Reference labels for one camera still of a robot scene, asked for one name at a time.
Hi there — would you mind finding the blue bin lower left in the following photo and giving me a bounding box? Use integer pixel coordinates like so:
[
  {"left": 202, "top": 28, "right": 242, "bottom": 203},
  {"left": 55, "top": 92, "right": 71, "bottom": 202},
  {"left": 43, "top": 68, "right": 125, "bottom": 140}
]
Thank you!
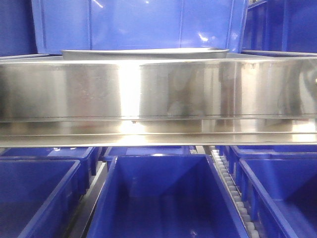
[{"left": 0, "top": 160, "right": 80, "bottom": 238}]

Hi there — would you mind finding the blue crate upper left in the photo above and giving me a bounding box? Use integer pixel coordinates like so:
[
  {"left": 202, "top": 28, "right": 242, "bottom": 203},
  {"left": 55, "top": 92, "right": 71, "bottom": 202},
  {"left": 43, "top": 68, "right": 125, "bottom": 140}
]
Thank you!
[{"left": 0, "top": 0, "right": 37, "bottom": 57}]

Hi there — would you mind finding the blue bin rear centre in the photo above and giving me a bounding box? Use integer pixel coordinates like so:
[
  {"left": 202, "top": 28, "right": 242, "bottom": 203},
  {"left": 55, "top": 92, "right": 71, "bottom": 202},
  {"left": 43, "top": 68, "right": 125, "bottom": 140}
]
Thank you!
[{"left": 101, "top": 145, "right": 198, "bottom": 170}]

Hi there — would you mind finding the grey metal divider rail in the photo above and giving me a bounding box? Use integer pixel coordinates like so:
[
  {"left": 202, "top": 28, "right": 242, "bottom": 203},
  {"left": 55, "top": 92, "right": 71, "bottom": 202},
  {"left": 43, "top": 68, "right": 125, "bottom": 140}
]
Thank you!
[{"left": 63, "top": 161, "right": 108, "bottom": 238}]

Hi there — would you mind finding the silver metal tray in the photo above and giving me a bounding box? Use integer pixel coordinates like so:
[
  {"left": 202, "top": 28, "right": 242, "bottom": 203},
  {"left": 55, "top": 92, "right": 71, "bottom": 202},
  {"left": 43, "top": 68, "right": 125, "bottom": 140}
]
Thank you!
[{"left": 61, "top": 48, "right": 229, "bottom": 60}]

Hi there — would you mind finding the blue bin rear right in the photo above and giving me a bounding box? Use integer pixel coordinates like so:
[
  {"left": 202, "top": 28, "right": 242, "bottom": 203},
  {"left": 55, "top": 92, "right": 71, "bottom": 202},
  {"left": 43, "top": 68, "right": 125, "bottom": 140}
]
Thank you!
[{"left": 216, "top": 145, "right": 317, "bottom": 174}]

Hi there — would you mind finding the blue bin rear left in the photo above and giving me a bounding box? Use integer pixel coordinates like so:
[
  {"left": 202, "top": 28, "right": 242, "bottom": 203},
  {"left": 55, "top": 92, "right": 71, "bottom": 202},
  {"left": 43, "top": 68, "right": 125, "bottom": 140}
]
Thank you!
[{"left": 0, "top": 147, "right": 98, "bottom": 194}]

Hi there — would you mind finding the blue crate upper right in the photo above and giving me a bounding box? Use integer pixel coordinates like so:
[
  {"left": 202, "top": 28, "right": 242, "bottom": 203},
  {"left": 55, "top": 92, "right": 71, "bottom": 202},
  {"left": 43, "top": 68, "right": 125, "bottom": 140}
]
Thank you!
[{"left": 242, "top": 0, "right": 317, "bottom": 53}]

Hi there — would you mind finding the white roller conveyor track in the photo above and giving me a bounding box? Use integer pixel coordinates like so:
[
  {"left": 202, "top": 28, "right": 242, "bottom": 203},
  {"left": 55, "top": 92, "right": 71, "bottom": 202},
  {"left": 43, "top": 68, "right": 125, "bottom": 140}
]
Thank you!
[{"left": 208, "top": 146, "right": 260, "bottom": 238}]

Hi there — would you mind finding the blue bin lower right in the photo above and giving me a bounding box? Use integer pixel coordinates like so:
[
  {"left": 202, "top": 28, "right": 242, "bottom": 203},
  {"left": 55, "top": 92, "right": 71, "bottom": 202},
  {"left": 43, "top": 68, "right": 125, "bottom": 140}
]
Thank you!
[{"left": 239, "top": 159, "right": 317, "bottom": 238}]

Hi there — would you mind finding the blue bin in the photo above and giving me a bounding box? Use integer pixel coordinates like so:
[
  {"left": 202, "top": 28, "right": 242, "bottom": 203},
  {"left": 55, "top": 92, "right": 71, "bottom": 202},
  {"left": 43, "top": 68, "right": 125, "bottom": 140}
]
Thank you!
[
  {"left": 87, "top": 154, "right": 248, "bottom": 238},
  {"left": 216, "top": 145, "right": 317, "bottom": 174},
  {"left": 0, "top": 160, "right": 80, "bottom": 238},
  {"left": 0, "top": 147, "right": 98, "bottom": 194},
  {"left": 101, "top": 145, "right": 198, "bottom": 170},
  {"left": 239, "top": 159, "right": 317, "bottom": 238}
]

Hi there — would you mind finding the large blue crate upper centre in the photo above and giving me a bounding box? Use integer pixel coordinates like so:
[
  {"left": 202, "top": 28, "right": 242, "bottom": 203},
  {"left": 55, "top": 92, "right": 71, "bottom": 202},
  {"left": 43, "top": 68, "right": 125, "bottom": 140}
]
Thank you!
[{"left": 32, "top": 0, "right": 248, "bottom": 54}]

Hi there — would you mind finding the blue bin lower centre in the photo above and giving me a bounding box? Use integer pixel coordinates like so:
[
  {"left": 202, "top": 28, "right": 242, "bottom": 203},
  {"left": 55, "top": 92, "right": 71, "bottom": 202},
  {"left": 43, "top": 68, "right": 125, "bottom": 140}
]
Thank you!
[{"left": 87, "top": 154, "right": 248, "bottom": 238}]

